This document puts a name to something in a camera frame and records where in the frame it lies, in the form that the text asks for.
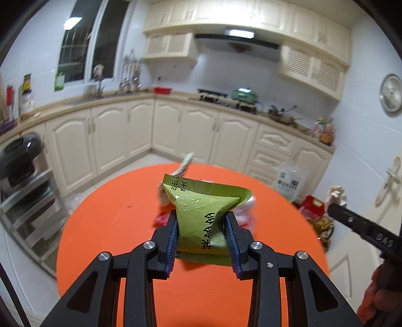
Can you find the orange round table cloth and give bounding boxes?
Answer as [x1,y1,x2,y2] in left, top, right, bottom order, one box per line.
[55,162,331,327]

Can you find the gas stove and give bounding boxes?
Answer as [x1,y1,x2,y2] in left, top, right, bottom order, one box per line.
[189,89,257,114]

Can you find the red white snack wrapper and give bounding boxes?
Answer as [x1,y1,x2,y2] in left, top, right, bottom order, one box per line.
[172,153,194,177]

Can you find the door handle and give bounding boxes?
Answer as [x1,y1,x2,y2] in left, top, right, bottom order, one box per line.
[375,157,401,207]

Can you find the lower kitchen cabinets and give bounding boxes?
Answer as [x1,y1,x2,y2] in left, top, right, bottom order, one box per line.
[1,94,335,195]

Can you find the cream door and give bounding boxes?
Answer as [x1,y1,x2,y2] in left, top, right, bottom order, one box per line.
[327,155,401,326]

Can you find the person's right hand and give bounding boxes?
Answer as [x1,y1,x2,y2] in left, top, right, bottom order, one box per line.
[356,264,401,324]

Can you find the red basin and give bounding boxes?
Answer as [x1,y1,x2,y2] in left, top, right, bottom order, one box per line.
[154,87,172,95]

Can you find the hanging utensil rack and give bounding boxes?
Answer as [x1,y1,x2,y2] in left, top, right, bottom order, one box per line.
[118,49,143,95]

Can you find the condiment bottles group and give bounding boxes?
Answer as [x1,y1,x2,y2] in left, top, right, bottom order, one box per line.
[312,117,335,146]

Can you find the cooking oil bottle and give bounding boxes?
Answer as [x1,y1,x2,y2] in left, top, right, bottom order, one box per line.
[313,216,334,252]

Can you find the window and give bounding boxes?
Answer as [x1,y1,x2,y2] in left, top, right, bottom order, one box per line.
[57,1,129,83]

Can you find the black rice cooker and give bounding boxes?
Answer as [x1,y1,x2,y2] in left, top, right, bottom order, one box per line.
[1,132,49,193]

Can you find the green snack packet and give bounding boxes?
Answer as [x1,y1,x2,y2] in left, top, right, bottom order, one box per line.
[162,174,253,266]

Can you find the round wall clock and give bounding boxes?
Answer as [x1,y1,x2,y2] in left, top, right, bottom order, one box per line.
[380,74,402,114]

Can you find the range hood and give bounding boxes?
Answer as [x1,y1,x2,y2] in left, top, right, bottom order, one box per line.
[194,31,281,62]

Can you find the rice bag white green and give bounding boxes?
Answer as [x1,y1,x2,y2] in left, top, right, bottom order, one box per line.
[273,163,308,202]

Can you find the sink faucet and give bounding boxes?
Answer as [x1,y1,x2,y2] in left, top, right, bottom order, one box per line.
[93,64,104,99]

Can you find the red gift box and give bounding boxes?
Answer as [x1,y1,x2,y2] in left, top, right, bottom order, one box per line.
[298,195,325,221]

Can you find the green electric cooker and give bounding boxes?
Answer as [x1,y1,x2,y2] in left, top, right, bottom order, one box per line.
[231,88,258,104]

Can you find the metal shelf rack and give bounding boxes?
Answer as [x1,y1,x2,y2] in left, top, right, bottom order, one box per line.
[1,169,69,277]

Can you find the green dish soap bottle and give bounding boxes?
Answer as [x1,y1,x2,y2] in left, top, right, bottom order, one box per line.
[54,67,65,91]

